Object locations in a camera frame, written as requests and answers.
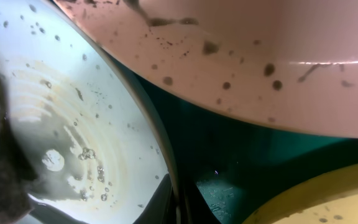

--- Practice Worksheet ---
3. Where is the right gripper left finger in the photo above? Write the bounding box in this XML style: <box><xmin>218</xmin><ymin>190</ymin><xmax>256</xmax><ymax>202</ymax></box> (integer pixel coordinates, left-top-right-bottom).
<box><xmin>30</xmin><ymin>174</ymin><xmax>173</xmax><ymax>224</ymax></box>

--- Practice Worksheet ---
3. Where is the teal plastic tray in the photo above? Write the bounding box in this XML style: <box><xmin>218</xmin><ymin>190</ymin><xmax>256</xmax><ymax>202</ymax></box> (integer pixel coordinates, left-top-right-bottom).
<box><xmin>112</xmin><ymin>59</ymin><xmax>358</xmax><ymax>223</ymax></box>

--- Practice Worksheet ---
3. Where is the white plate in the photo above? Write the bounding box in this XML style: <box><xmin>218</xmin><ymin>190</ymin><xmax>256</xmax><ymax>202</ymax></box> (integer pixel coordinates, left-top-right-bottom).
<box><xmin>58</xmin><ymin>0</ymin><xmax>358</xmax><ymax>138</ymax></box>

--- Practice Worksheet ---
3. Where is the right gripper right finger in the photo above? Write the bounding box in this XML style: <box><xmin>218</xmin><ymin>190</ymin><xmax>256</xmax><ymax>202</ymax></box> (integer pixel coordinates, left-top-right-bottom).
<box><xmin>183</xmin><ymin>182</ymin><xmax>220</xmax><ymax>224</ymax></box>

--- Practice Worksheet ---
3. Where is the light blue plate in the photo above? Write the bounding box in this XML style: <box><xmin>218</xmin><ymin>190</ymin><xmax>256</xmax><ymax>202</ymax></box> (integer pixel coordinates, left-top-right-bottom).
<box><xmin>0</xmin><ymin>0</ymin><xmax>168</xmax><ymax>223</ymax></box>

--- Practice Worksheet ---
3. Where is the yellow-green plate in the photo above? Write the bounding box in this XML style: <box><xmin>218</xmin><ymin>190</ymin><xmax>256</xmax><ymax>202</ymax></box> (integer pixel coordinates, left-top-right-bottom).
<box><xmin>243</xmin><ymin>164</ymin><xmax>358</xmax><ymax>224</ymax></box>

